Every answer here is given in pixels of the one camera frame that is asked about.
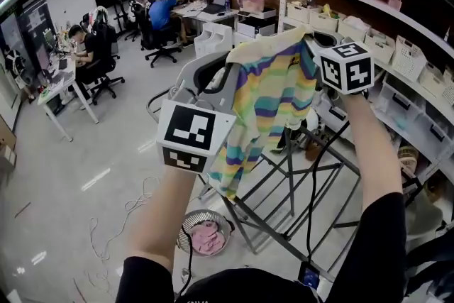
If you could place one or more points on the person's left forearm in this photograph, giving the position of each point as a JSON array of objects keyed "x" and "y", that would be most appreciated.
[{"x": 156, "y": 216}]

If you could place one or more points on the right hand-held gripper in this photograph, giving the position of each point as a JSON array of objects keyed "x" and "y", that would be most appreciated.
[{"x": 347, "y": 71}]

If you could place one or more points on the black office chair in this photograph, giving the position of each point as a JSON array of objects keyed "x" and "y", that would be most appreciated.
[
  {"x": 104, "y": 74},
  {"x": 129, "y": 21},
  {"x": 152, "y": 39}
]

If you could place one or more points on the patterned white helmet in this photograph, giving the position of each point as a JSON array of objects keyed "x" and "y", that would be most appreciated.
[{"x": 97, "y": 16}]

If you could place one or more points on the grey chair with black legs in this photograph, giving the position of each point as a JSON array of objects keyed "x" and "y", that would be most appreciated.
[{"x": 422, "y": 216}]

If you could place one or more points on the grey metal drying rack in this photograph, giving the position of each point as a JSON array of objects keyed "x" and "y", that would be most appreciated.
[{"x": 291, "y": 170}]

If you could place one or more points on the black jacket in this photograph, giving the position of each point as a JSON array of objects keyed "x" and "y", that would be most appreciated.
[{"x": 432, "y": 259}]

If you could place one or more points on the pink clothes garment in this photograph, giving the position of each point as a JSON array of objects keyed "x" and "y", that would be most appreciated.
[{"x": 207, "y": 237}]

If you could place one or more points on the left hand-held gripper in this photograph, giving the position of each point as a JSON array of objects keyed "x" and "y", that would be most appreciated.
[{"x": 188, "y": 131}]

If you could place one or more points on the black framed glass door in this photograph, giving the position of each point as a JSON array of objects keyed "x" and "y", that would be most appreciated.
[{"x": 35, "y": 28}]

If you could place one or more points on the small cardboard box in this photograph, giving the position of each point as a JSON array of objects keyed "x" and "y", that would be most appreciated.
[{"x": 9, "y": 159}]

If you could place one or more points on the brown bag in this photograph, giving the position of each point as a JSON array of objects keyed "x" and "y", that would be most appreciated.
[{"x": 314, "y": 152}]

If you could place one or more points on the rainbow striped shirt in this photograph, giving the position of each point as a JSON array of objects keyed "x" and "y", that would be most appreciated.
[{"x": 273, "y": 92}]

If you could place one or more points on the white desk with metal legs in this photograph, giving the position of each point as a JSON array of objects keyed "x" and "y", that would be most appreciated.
[{"x": 69, "y": 79}]

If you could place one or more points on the narrow white drawer tower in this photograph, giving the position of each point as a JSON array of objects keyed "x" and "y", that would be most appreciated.
[
  {"x": 204, "y": 42},
  {"x": 221, "y": 37}
]

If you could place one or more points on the computer monitor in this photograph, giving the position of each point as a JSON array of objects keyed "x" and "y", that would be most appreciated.
[{"x": 44, "y": 60}]

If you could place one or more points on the small black screen device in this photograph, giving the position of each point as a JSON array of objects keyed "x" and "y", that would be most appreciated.
[{"x": 309, "y": 276}]

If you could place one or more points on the person's right forearm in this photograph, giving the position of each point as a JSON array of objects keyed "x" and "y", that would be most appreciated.
[{"x": 372, "y": 152}]

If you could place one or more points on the long white desk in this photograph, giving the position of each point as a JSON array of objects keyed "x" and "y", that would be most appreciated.
[{"x": 209, "y": 16}]

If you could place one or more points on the open laptop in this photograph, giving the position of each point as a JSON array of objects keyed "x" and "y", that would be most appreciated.
[{"x": 216, "y": 3}]

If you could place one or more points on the woven straw basket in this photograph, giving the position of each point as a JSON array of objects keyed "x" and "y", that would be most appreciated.
[{"x": 408, "y": 158}]

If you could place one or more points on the person's black shirt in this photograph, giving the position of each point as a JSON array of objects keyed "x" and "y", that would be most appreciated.
[{"x": 376, "y": 252}]

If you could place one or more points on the white printer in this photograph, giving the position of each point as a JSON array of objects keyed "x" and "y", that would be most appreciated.
[{"x": 255, "y": 28}]

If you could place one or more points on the flat brown cardboard box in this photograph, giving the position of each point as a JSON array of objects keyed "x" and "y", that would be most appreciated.
[{"x": 7, "y": 135}]

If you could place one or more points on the grey slatted laundry basket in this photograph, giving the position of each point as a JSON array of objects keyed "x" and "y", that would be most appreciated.
[{"x": 198, "y": 214}]

